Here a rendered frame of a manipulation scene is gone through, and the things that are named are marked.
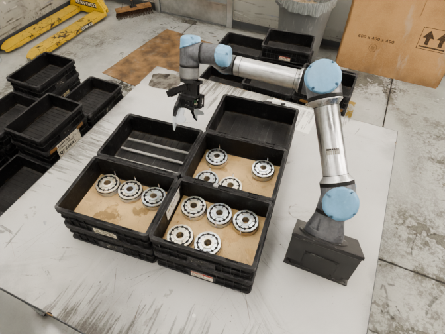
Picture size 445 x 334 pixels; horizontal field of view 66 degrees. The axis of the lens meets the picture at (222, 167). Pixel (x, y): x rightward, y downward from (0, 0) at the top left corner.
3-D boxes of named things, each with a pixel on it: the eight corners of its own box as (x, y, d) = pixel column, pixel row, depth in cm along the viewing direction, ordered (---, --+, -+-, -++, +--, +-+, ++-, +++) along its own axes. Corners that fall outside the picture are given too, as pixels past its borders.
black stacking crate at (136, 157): (204, 148, 170) (203, 131, 161) (181, 193, 151) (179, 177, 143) (132, 130, 178) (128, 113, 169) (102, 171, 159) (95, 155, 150)
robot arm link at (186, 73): (175, 65, 129) (189, 63, 135) (175, 78, 131) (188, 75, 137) (191, 69, 126) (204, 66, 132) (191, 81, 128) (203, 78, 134)
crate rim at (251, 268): (148, 240, 125) (147, 237, 123) (179, 180, 144) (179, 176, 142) (254, 274, 117) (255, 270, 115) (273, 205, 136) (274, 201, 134)
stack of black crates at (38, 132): (69, 139, 268) (48, 91, 234) (100, 151, 260) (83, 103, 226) (30, 175, 244) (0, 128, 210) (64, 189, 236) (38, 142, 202)
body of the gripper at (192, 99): (193, 112, 133) (193, 81, 127) (175, 108, 137) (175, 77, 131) (204, 109, 139) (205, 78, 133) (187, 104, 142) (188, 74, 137)
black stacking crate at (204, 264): (152, 253, 132) (148, 238, 124) (181, 194, 151) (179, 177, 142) (251, 284, 124) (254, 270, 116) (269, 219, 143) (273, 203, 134)
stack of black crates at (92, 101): (101, 109, 292) (90, 75, 267) (131, 119, 284) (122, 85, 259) (69, 139, 268) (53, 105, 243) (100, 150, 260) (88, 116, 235)
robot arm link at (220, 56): (236, 50, 131) (208, 48, 133) (229, 42, 120) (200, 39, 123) (232, 71, 132) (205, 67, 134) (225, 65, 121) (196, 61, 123)
